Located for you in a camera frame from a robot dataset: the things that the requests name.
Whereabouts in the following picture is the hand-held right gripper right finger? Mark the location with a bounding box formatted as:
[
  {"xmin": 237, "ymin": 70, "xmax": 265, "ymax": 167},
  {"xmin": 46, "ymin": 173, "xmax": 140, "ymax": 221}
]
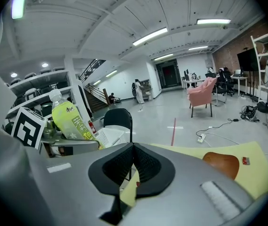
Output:
[{"xmin": 124, "ymin": 142, "xmax": 254, "ymax": 226}]

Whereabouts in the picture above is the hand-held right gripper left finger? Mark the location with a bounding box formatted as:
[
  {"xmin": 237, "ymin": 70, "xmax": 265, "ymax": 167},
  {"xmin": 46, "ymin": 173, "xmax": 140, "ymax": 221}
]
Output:
[{"xmin": 27, "ymin": 142, "xmax": 134, "ymax": 226}]

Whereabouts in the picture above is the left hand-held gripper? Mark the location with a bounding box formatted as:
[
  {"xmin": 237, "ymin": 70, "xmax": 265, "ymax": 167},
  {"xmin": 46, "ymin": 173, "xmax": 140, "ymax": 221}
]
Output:
[{"xmin": 11, "ymin": 106, "xmax": 101, "ymax": 151}]

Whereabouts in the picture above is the green drink bottle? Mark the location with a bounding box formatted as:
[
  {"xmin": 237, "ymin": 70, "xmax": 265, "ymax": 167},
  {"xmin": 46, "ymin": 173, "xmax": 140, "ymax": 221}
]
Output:
[{"xmin": 48, "ymin": 89, "xmax": 105, "ymax": 149}]

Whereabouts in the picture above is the brown wooden bowl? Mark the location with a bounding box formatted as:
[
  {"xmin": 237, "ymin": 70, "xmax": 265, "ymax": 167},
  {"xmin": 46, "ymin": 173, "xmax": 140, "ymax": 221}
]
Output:
[{"xmin": 202, "ymin": 152, "xmax": 240, "ymax": 181}]

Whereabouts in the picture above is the table with yellow-green cloth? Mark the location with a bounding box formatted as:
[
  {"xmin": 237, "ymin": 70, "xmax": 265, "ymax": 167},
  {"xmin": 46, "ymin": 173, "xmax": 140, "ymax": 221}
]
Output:
[{"xmin": 120, "ymin": 141, "xmax": 268, "ymax": 208}]

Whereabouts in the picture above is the red fire extinguisher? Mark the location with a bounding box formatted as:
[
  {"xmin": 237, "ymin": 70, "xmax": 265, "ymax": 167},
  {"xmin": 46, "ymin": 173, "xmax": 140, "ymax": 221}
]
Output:
[{"xmin": 88, "ymin": 120, "xmax": 97, "ymax": 134}]

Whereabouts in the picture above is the white perforated plastic basket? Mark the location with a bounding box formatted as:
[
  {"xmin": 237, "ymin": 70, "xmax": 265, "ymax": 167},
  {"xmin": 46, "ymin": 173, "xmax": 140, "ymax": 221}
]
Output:
[{"xmin": 95, "ymin": 125, "xmax": 127, "ymax": 148}]

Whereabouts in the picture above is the black folding chair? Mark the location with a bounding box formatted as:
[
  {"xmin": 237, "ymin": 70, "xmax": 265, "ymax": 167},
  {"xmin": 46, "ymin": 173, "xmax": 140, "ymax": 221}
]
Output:
[{"xmin": 103, "ymin": 108, "xmax": 134, "ymax": 148}]

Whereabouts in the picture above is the white storage shelf rack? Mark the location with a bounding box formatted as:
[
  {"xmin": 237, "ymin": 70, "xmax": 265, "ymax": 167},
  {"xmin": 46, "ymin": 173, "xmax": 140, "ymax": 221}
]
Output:
[
  {"xmin": 250, "ymin": 31, "xmax": 268, "ymax": 103},
  {"xmin": 5, "ymin": 69, "xmax": 94, "ymax": 127}
]

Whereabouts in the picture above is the pink armchair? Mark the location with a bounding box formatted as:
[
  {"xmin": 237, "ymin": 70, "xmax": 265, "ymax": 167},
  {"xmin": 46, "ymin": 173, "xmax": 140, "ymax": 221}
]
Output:
[{"xmin": 187, "ymin": 76, "xmax": 218, "ymax": 118}]

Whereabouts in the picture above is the white desk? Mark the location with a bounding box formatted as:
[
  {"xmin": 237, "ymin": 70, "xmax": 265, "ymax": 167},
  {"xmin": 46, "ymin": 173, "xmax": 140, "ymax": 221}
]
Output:
[
  {"xmin": 231, "ymin": 76, "xmax": 249, "ymax": 96},
  {"xmin": 182, "ymin": 79, "xmax": 206, "ymax": 91}
]

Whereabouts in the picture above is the black office chair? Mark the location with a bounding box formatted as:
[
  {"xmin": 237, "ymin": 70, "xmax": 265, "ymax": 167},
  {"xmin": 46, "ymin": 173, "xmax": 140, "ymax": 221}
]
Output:
[{"xmin": 212, "ymin": 71, "xmax": 236, "ymax": 97}]

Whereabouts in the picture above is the black double door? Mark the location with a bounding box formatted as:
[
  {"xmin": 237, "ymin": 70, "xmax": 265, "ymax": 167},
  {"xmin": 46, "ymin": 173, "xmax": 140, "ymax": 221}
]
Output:
[{"xmin": 155, "ymin": 59, "xmax": 182, "ymax": 89}]

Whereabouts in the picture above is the black television screen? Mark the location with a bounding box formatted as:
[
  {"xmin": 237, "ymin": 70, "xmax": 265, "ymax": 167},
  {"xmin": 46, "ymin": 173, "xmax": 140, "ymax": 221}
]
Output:
[{"xmin": 236, "ymin": 48, "xmax": 259, "ymax": 72}]

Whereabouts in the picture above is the black power cable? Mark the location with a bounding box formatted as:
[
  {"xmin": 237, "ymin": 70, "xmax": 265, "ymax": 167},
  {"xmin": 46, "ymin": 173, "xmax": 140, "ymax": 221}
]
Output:
[{"xmin": 196, "ymin": 118, "xmax": 240, "ymax": 136}]

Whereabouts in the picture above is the black cable bundle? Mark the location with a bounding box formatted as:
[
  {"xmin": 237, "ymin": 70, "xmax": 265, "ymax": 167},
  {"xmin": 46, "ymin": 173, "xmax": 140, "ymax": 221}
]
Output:
[{"xmin": 239, "ymin": 101, "xmax": 268, "ymax": 122}]

